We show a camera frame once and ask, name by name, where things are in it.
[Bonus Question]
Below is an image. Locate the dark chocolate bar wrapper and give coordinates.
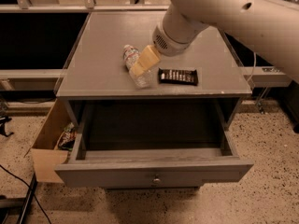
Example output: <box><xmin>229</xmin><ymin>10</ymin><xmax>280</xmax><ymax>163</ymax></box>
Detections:
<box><xmin>158</xmin><ymin>69</ymin><xmax>198</xmax><ymax>86</ymax></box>

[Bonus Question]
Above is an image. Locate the open grey top drawer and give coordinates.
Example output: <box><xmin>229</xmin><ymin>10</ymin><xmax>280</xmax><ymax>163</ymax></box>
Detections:
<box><xmin>55</xmin><ymin>100</ymin><xmax>253</xmax><ymax>189</ymax></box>

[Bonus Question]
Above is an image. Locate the grey wooden nightstand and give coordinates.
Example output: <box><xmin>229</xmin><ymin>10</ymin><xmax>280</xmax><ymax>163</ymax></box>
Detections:
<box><xmin>53</xmin><ymin>9</ymin><xmax>256</xmax><ymax>133</ymax></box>

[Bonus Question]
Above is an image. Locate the white hanging cable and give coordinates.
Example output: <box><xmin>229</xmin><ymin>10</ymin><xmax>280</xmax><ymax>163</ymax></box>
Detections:
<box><xmin>247</xmin><ymin>51</ymin><xmax>258</xmax><ymax>82</ymax></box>

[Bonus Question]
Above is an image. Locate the snack bag in box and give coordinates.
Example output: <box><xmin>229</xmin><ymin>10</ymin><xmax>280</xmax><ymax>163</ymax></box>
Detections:
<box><xmin>56</xmin><ymin>122</ymin><xmax>77</xmax><ymax>151</ymax></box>

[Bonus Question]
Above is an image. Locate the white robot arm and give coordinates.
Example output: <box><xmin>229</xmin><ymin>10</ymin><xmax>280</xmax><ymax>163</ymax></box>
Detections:
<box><xmin>152</xmin><ymin>0</ymin><xmax>299</xmax><ymax>82</ymax></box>

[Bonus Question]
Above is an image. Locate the brown cardboard box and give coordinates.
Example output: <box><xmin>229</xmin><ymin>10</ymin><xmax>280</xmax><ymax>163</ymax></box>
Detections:
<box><xmin>30</xmin><ymin>100</ymin><xmax>71</xmax><ymax>183</ymax></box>

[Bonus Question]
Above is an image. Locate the black floor stand base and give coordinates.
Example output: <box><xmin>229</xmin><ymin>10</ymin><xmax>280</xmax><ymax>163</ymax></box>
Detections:
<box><xmin>0</xmin><ymin>175</ymin><xmax>37</xmax><ymax>224</ymax></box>

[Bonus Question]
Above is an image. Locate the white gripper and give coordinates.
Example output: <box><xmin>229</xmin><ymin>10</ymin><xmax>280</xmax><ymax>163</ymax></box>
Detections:
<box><xmin>130</xmin><ymin>23</ymin><xmax>189</xmax><ymax>77</ymax></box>

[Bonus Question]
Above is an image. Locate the clear plastic water bottle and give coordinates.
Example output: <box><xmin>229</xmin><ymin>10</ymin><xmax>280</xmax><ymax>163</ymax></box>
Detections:
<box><xmin>123</xmin><ymin>45</ymin><xmax>152</xmax><ymax>89</ymax></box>

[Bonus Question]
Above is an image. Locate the black floor cable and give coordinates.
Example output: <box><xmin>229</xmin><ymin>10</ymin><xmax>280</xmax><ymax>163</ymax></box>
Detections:
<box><xmin>0</xmin><ymin>163</ymin><xmax>53</xmax><ymax>224</ymax></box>

